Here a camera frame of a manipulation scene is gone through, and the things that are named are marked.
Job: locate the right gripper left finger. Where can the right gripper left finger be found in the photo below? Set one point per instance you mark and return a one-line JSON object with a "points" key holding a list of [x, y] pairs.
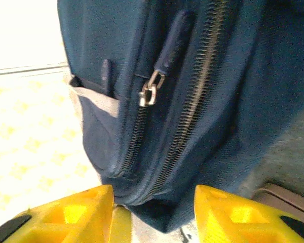
{"points": [[73, 222]]}

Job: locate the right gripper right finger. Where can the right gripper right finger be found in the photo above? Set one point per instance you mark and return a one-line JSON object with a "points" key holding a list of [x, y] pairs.
{"points": [[230, 222]]}

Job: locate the navy blue backpack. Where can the navy blue backpack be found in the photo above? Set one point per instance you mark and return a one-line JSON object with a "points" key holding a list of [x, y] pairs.
{"points": [[192, 101]]}

